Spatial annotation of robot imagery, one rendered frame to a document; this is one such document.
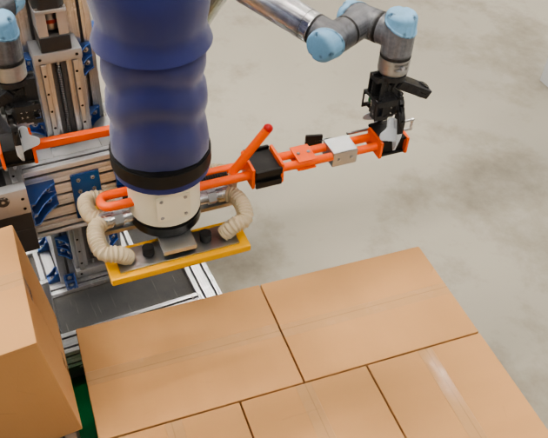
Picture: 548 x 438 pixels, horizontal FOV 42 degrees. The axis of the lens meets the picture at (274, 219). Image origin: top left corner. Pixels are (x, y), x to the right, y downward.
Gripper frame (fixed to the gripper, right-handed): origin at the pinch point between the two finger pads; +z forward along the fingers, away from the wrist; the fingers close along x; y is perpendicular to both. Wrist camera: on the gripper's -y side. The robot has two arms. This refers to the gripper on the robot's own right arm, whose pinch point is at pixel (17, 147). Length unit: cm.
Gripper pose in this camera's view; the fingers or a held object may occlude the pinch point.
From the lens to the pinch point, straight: 187.0
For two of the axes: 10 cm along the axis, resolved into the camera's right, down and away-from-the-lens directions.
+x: -3.8, -6.6, 6.5
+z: -0.6, 7.2, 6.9
